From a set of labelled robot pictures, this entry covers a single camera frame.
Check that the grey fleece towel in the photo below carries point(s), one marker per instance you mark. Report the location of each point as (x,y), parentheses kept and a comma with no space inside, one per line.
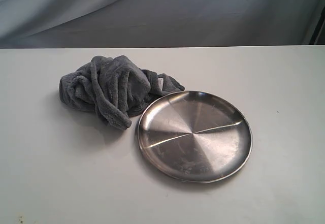
(115,89)

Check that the grey backdrop cloth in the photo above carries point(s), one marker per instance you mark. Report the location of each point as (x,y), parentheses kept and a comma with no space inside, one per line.
(156,23)

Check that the round stainless steel plate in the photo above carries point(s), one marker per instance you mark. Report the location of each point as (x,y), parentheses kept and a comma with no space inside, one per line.
(194,136)

